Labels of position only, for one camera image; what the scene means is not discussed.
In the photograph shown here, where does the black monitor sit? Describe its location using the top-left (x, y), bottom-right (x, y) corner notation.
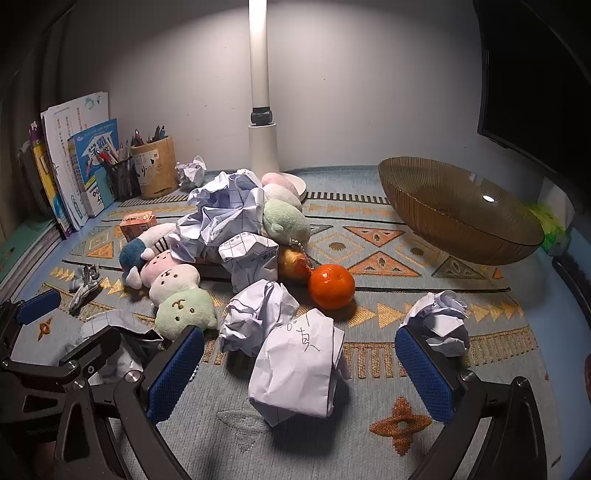
top-left (473, 0), bottom-right (591, 185)

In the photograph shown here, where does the dark curtain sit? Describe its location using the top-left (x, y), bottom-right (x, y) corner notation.
top-left (0, 0), bottom-right (79, 153)

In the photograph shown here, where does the yellow book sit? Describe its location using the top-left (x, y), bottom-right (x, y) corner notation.
top-left (30, 134), bottom-right (70, 232)

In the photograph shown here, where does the green folder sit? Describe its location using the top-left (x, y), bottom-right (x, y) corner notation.
top-left (0, 217), bottom-right (58, 273)

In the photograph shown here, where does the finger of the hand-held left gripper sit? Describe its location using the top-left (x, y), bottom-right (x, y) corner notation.
top-left (0, 290), bottom-right (63, 333)
top-left (55, 324), bottom-right (123, 374)

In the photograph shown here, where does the green tissue pack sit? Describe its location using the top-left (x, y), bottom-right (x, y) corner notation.
top-left (526, 178), bottom-right (575, 257)

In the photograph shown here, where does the white desk lamp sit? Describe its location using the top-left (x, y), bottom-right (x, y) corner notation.
top-left (247, 0), bottom-right (308, 204)

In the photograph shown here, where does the wooden pen holder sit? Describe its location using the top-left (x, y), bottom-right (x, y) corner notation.
top-left (130, 135), bottom-right (179, 200)

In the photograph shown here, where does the three-ball plush toy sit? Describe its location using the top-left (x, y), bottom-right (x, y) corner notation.
top-left (141, 251), bottom-right (220, 340)
top-left (261, 172), bottom-right (312, 243)

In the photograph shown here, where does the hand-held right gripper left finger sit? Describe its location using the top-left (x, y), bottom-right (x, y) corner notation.
top-left (54, 325), bottom-right (206, 480)

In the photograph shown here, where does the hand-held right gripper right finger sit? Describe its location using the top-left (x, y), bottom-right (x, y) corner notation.
top-left (394, 325), bottom-right (550, 480)

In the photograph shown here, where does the checked paper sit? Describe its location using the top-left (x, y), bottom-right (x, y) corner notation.
top-left (168, 170), bottom-right (278, 266)

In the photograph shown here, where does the orange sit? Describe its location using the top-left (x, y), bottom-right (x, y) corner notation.
top-left (308, 264), bottom-right (356, 310)

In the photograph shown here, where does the white cat plush toy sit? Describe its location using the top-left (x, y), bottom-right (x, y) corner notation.
top-left (119, 224), bottom-right (178, 289)

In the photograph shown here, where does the stack of books and papers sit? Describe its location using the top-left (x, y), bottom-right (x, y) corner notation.
top-left (41, 91), bottom-right (112, 222)

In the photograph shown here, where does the bundle of coloured pencils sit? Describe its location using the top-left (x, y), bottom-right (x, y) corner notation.
top-left (95, 141), bottom-right (134, 171)

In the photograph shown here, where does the white paper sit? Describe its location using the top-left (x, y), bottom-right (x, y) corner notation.
top-left (187, 172), bottom-right (232, 210)

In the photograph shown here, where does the paper with handwriting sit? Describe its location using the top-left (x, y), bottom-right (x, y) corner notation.
top-left (248, 308), bottom-right (352, 428)

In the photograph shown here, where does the bundle of dark pens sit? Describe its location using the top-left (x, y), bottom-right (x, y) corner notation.
top-left (131, 124), bottom-right (169, 146)

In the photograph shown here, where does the pink card packet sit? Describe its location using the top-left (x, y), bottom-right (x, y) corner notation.
top-left (119, 211), bottom-right (158, 241)

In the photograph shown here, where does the black mesh pen holder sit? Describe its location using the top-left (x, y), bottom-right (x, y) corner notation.
top-left (104, 157), bottom-right (141, 201)

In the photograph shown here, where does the blue workbook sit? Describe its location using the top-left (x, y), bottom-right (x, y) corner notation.
top-left (68, 119), bottom-right (120, 219)

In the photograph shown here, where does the grey paper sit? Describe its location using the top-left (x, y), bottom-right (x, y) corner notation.
top-left (81, 309), bottom-right (164, 386)

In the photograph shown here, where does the small white crumpled paper ball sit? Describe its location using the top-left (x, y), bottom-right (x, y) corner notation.
top-left (175, 155), bottom-right (207, 188)

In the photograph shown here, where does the brown ribbed glass bowl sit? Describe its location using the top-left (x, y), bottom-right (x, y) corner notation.
top-left (378, 156), bottom-right (546, 266)

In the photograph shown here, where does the orange snack packet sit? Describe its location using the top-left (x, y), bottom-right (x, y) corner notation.
top-left (277, 247), bottom-right (319, 282)

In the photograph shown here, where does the patterned woven table mat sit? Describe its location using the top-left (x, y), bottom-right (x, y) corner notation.
top-left (9, 168), bottom-right (555, 480)

